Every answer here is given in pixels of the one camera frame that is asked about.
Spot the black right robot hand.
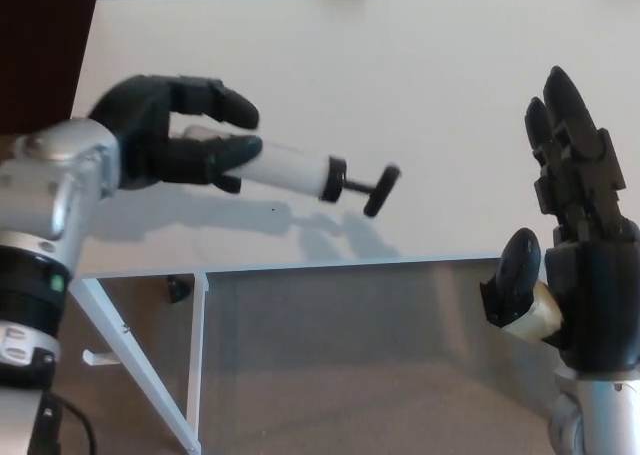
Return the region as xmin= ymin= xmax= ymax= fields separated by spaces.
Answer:
xmin=479 ymin=65 xmax=640 ymax=376

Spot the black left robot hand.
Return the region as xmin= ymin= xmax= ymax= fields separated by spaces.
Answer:
xmin=87 ymin=73 xmax=264 ymax=195

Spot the white Franklin air pump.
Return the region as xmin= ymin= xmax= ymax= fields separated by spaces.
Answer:
xmin=179 ymin=124 xmax=403 ymax=219

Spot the white desk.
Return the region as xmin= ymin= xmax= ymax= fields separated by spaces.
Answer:
xmin=64 ymin=0 xmax=640 ymax=449

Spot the white desk side hook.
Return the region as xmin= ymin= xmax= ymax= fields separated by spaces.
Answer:
xmin=82 ymin=348 xmax=121 ymax=367

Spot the small black floor object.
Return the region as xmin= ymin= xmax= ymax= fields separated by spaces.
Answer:
xmin=166 ymin=276 xmax=192 ymax=304

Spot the dark brown wall panel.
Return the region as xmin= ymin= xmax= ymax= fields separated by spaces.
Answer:
xmin=0 ymin=0 xmax=96 ymax=136

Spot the white desk leg frame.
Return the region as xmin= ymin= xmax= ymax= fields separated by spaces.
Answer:
xmin=69 ymin=272 xmax=210 ymax=449

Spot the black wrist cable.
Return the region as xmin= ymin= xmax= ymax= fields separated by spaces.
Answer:
xmin=39 ymin=392 xmax=96 ymax=455

